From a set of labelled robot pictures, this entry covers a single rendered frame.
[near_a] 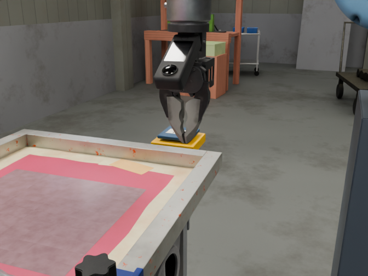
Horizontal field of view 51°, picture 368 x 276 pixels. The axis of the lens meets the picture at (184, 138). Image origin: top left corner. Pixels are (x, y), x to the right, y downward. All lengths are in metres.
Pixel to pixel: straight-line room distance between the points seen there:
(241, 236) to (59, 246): 1.85
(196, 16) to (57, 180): 0.49
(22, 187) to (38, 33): 4.13
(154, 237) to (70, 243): 0.15
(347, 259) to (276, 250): 1.77
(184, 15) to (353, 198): 0.37
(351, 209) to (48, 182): 0.63
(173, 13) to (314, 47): 8.14
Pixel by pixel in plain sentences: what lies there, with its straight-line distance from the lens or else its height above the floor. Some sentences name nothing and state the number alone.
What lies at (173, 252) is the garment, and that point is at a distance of 0.91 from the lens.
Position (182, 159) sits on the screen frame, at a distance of 0.94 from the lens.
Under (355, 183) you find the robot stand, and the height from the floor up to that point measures 1.11.
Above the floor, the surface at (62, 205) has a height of 0.96.
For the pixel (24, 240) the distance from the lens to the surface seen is 0.73.
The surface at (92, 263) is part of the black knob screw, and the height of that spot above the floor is 1.06.
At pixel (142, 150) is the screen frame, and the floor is 0.98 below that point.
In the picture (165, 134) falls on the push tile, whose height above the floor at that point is 0.97.
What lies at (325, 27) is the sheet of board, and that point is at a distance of 8.80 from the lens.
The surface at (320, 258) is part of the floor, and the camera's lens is 2.37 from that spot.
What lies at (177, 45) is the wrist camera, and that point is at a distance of 0.65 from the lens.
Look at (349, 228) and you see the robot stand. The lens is 0.58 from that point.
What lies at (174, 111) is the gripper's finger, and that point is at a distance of 0.70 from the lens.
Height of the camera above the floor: 1.33
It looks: 19 degrees down
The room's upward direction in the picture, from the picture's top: straight up
